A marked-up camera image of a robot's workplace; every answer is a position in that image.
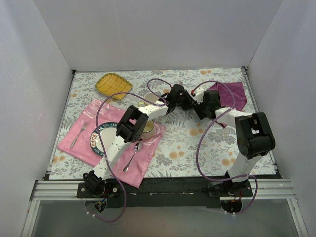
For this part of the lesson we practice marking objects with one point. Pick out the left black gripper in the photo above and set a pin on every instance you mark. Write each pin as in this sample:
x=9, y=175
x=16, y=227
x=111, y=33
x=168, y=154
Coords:
x=187, y=99

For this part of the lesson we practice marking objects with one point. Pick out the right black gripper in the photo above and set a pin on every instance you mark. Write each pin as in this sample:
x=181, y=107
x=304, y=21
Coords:
x=200, y=111

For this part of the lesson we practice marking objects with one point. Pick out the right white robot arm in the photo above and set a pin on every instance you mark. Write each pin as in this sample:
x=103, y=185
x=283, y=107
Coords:
x=254, y=136

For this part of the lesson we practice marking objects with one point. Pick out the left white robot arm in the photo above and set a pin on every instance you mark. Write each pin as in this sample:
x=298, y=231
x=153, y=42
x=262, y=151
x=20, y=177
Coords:
x=129, y=130

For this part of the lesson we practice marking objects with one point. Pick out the pale green mug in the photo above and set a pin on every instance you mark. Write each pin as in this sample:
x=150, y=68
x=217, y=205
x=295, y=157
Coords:
x=149, y=97

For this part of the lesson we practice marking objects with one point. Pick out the cream enamel mug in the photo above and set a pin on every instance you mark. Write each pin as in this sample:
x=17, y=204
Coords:
x=149, y=130

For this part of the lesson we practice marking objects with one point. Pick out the silver spoon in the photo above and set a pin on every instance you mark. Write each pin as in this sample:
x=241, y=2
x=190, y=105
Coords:
x=137, y=148

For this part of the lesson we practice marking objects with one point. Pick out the yellow woven tray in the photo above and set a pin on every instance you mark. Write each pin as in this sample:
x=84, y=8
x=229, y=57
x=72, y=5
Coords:
x=111, y=83

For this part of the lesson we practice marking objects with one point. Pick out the pink floral cloth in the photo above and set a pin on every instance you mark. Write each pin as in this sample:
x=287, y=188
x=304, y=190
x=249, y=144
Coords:
x=83, y=151

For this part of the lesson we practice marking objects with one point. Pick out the white plate blue rim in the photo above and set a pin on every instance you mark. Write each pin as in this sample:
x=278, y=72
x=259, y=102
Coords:
x=107, y=134

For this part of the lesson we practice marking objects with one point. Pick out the silver fork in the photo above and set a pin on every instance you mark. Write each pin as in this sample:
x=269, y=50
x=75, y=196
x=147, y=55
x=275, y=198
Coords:
x=84, y=126

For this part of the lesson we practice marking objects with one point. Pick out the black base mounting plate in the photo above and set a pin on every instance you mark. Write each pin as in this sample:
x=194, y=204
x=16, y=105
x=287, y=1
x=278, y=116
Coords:
x=164, y=192

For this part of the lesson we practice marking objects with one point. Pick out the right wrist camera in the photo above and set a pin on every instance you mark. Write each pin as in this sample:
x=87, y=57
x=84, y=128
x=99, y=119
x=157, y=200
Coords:
x=198, y=95

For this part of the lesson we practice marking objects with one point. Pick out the aluminium frame rail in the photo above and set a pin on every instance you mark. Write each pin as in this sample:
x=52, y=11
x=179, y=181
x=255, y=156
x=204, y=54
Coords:
x=54, y=210

